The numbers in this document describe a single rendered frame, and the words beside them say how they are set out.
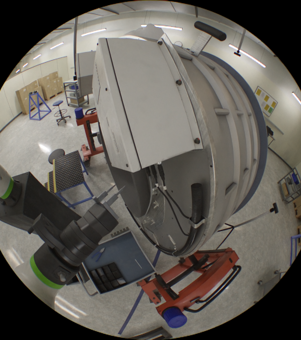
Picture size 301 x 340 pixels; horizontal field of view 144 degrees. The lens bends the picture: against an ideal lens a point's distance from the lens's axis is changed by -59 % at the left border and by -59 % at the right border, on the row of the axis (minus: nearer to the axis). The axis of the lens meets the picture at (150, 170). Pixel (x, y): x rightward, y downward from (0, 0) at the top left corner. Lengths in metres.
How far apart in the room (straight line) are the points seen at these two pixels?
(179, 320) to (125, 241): 0.78
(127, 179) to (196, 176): 0.98
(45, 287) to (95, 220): 0.19
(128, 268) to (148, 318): 1.25
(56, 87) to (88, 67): 7.11
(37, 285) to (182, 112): 0.41
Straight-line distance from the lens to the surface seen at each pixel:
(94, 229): 0.24
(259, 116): 0.61
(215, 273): 1.04
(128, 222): 1.80
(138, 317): 2.15
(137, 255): 1.12
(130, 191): 1.09
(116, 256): 1.12
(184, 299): 0.97
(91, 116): 1.78
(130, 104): 0.16
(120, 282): 1.17
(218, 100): 0.30
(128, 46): 0.25
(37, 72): 8.50
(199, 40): 0.42
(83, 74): 0.70
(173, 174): 0.30
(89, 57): 0.76
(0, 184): 0.65
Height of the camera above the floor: 1.77
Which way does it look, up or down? 53 degrees down
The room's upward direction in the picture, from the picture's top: 14 degrees clockwise
